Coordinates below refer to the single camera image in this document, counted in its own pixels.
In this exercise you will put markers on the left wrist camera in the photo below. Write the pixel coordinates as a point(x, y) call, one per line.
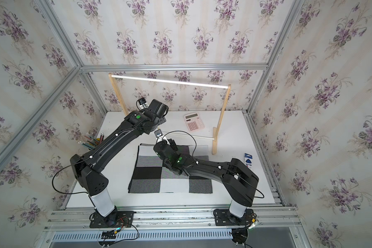
point(142, 103)

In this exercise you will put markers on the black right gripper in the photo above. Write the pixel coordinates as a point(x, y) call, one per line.
point(172, 144)

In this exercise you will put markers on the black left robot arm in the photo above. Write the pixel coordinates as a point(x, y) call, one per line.
point(88, 167)

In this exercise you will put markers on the blue white packaged item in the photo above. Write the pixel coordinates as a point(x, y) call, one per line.
point(248, 160)

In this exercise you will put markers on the black white checkered scarf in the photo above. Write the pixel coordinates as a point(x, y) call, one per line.
point(150, 176)

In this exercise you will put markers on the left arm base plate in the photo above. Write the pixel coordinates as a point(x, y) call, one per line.
point(113, 220)

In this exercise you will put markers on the wooden clothes rack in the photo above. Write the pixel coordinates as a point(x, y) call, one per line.
point(216, 129)

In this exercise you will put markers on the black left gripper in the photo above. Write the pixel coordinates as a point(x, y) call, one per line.
point(164, 121)

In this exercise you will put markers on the aluminium mounting rail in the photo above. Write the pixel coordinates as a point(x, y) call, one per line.
point(76, 219)

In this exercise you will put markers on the colored pencils bundle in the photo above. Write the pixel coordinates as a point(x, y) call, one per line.
point(90, 142)

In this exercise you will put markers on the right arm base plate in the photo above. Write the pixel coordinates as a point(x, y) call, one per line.
point(223, 217)

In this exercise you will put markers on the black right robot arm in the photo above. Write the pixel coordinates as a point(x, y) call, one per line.
point(239, 181)

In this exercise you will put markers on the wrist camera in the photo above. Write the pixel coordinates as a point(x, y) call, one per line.
point(142, 103)
point(158, 134)

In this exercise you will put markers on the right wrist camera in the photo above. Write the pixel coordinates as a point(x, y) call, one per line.
point(158, 134)

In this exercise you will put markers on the small electronics board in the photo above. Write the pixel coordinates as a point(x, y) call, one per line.
point(112, 234)

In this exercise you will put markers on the pink calculator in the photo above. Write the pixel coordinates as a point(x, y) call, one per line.
point(194, 122)

